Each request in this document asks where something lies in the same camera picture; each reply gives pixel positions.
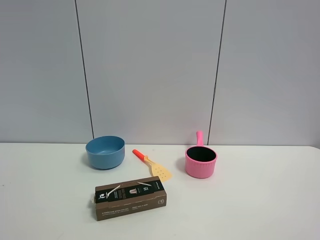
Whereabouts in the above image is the yellow spatula with orange handle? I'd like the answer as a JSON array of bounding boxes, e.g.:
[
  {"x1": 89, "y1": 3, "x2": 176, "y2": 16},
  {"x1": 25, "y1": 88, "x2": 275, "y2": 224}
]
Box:
[{"x1": 132, "y1": 149, "x2": 172, "y2": 182}]

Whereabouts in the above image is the pink saucepan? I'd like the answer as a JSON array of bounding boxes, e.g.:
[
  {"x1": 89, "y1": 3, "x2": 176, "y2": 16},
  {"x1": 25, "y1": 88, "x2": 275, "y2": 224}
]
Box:
[{"x1": 185, "y1": 131, "x2": 218, "y2": 179}]

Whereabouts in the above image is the brown coffee capsule box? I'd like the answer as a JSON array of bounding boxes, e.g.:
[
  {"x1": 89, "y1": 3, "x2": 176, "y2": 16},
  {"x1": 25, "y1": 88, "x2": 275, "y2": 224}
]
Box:
[{"x1": 94, "y1": 176, "x2": 167, "y2": 221}]

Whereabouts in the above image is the blue bowl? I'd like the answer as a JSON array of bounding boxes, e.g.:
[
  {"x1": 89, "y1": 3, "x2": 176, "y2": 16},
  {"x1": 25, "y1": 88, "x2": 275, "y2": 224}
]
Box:
[{"x1": 85, "y1": 136, "x2": 125, "y2": 170}]

